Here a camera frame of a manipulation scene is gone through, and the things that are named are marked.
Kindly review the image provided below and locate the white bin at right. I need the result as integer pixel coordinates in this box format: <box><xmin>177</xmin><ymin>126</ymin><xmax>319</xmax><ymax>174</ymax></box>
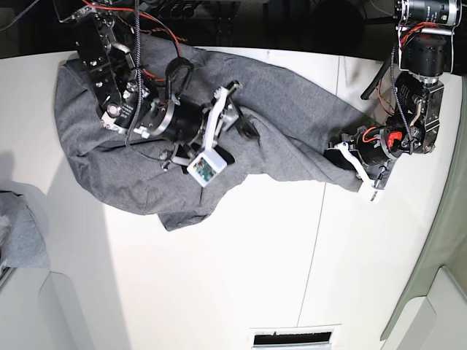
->
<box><xmin>385</xmin><ymin>266</ymin><xmax>466</xmax><ymax>349</ymax></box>

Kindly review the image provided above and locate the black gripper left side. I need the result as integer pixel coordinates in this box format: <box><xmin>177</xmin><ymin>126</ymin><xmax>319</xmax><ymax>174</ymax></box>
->
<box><xmin>324</xmin><ymin>126</ymin><xmax>396</xmax><ymax>188</ymax></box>

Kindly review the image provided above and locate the white bin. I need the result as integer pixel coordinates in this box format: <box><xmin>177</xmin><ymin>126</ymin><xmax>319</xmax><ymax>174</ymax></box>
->
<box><xmin>385</xmin><ymin>266</ymin><xmax>466</xmax><ymax>349</ymax></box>
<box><xmin>1</xmin><ymin>268</ymin><xmax>77</xmax><ymax>349</ymax></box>

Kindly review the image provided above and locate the grey cloth pile at left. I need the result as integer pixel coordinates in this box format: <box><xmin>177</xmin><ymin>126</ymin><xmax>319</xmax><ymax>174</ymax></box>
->
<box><xmin>1</xmin><ymin>191</ymin><xmax>50</xmax><ymax>270</ymax></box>

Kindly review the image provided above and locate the white vent grille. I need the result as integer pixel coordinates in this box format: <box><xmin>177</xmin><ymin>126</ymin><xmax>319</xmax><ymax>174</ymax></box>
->
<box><xmin>249</xmin><ymin>324</ymin><xmax>341</xmax><ymax>350</ymax></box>

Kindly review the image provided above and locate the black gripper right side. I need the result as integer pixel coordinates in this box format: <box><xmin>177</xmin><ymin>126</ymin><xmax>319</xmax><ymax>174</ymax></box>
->
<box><xmin>133</xmin><ymin>82</ymin><xmax>260</xmax><ymax>164</ymax></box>

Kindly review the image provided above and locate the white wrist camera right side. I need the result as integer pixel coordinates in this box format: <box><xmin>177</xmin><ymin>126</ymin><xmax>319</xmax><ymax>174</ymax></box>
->
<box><xmin>187</xmin><ymin>149</ymin><xmax>227</xmax><ymax>187</ymax></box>

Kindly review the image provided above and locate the grey t-shirt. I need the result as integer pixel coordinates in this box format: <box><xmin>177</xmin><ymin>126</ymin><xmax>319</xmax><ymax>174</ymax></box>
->
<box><xmin>54</xmin><ymin>33</ymin><xmax>377</xmax><ymax>233</ymax></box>

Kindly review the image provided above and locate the white bin at left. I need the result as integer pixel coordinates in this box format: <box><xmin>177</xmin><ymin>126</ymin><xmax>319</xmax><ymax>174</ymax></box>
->
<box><xmin>1</xmin><ymin>268</ymin><xmax>77</xmax><ymax>349</ymax></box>

